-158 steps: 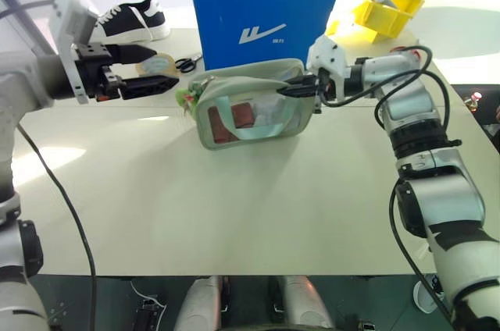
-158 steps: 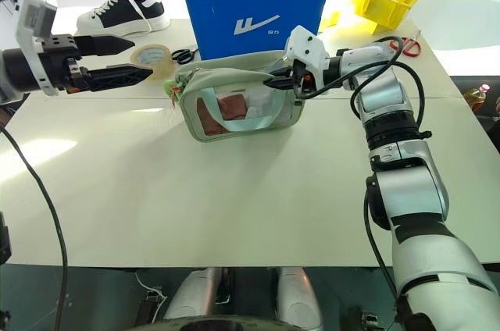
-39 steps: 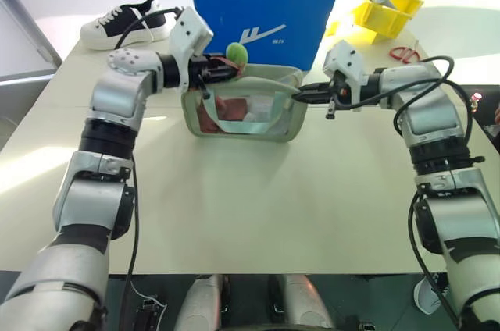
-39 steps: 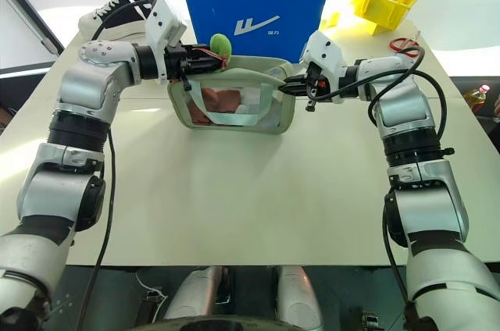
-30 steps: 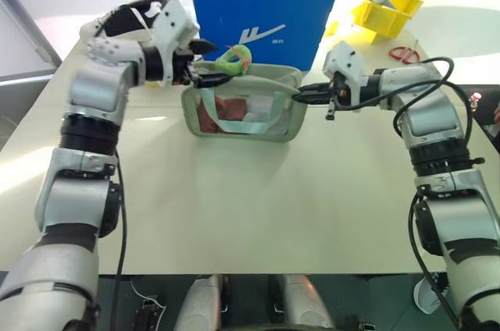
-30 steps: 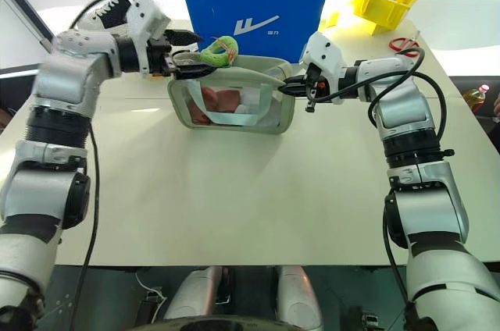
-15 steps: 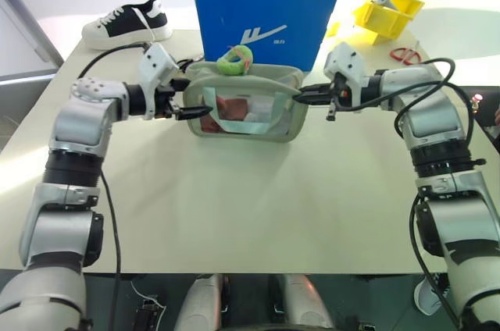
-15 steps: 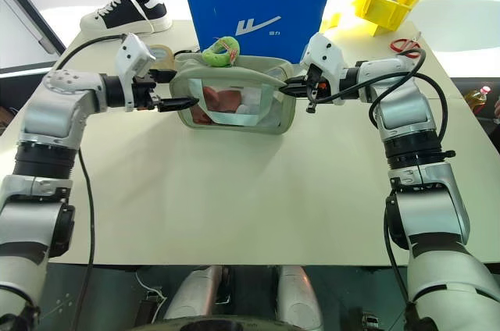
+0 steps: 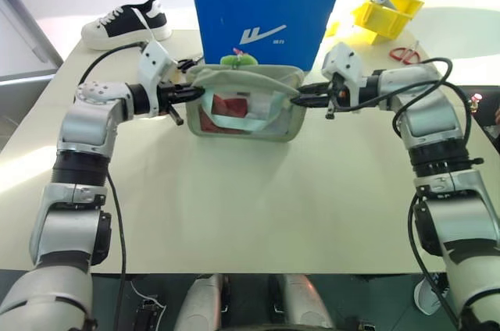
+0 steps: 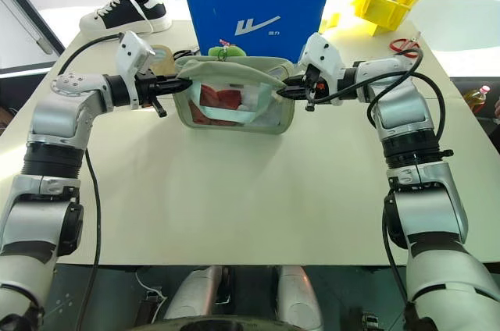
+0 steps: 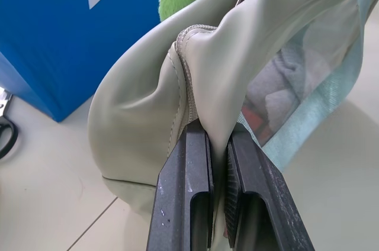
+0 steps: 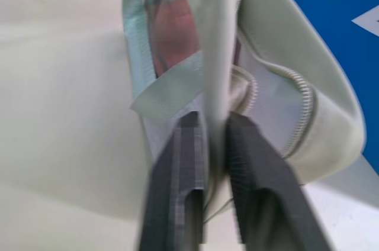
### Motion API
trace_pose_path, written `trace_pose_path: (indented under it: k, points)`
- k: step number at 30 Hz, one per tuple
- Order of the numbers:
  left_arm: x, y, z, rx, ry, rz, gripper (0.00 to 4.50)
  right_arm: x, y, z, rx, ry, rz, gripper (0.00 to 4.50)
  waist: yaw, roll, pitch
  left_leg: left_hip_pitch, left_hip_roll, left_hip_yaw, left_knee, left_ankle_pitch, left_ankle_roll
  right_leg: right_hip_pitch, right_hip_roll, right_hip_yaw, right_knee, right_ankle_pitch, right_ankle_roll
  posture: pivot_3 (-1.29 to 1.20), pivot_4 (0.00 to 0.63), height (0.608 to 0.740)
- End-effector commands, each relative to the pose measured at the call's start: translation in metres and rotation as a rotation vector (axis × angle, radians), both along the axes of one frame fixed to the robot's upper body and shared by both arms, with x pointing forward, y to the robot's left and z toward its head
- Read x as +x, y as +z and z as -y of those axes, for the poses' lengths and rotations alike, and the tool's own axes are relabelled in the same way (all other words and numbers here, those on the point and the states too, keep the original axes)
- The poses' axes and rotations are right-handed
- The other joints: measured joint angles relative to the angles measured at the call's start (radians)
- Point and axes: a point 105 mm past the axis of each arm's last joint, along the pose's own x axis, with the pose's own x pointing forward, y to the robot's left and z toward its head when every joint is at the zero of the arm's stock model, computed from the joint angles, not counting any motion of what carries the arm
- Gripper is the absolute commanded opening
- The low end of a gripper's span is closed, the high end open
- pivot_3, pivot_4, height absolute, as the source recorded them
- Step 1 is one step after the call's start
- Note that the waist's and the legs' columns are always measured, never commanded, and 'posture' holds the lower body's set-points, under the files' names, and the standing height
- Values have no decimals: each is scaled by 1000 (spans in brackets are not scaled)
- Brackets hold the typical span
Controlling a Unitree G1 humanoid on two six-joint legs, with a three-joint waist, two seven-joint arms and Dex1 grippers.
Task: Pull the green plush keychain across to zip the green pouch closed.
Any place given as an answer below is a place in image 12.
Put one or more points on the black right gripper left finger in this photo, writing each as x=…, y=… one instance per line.
x=174, y=174

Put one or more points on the blue board with white mark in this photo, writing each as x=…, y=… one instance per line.
x=334, y=41

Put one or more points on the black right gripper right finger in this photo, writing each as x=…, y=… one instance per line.
x=266, y=180

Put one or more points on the green fabric zipper pouch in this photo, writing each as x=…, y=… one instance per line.
x=266, y=41

